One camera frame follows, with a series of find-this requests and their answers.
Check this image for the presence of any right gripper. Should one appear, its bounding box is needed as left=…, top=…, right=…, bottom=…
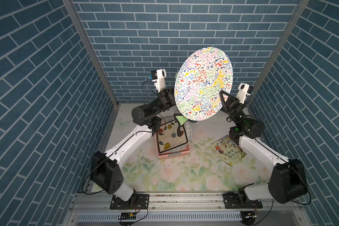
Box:
left=219, top=96, right=247, bottom=132

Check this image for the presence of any green microfiber cloth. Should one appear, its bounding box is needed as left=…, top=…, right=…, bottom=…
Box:
left=174, top=72, right=188, bottom=125

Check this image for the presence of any round colourful squiggle plate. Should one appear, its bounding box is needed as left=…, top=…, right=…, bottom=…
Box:
left=174, top=47, right=233, bottom=121

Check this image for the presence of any square flower plate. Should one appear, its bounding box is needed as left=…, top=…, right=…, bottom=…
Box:
left=156, top=119, right=193, bottom=152

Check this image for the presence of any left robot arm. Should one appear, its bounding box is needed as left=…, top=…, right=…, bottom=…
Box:
left=89, top=87, right=176, bottom=202

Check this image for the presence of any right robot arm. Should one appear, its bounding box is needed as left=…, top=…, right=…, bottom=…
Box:
left=219, top=91, right=310, bottom=208

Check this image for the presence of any round checkered plate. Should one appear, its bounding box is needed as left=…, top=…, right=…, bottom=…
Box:
left=160, top=121, right=193, bottom=154

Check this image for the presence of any colourful picture book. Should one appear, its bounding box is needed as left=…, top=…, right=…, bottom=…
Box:
left=211, top=135, right=247, bottom=167

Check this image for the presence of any pink plastic basket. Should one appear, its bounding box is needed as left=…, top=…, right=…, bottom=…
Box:
left=155, top=132, right=191, bottom=160

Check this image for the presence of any floral table mat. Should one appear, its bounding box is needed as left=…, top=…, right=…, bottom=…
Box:
left=121, top=112, right=271, bottom=192

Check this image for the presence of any green circuit board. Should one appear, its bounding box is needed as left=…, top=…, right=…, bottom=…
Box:
left=119, top=212, right=137, bottom=221

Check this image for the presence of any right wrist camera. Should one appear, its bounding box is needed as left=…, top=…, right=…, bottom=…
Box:
left=236, top=83, right=253, bottom=104

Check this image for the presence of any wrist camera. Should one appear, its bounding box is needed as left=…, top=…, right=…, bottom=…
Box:
left=150, top=69, right=167, bottom=93
left=236, top=83, right=253, bottom=104

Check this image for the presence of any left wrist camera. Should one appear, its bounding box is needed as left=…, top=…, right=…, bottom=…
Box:
left=150, top=69, right=167, bottom=93

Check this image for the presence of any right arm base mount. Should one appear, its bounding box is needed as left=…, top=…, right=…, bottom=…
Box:
left=223, top=187, right=263, bottom=210

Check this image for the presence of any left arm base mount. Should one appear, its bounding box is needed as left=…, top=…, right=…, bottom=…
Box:
left=110, top=193, right=150, bottom=210

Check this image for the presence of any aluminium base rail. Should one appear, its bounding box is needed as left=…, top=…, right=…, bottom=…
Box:
left=63, top=192, right=311, bottom=226

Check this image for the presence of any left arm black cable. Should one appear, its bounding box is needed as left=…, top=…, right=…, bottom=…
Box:
left=81, top=158, right=108, bottom=195

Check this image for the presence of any aluminium corner post right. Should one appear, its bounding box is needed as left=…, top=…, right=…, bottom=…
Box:
left=248, top=0, right=310, bottom=106

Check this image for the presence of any aluminium corner post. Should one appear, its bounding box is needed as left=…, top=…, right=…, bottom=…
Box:
left=62, top=0, right=118, bottom=108
left=248, top=0, right=310, bottom=106

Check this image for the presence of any aluminium corner post left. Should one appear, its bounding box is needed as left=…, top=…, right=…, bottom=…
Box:
left=62, top=0, right=118, bottom=108

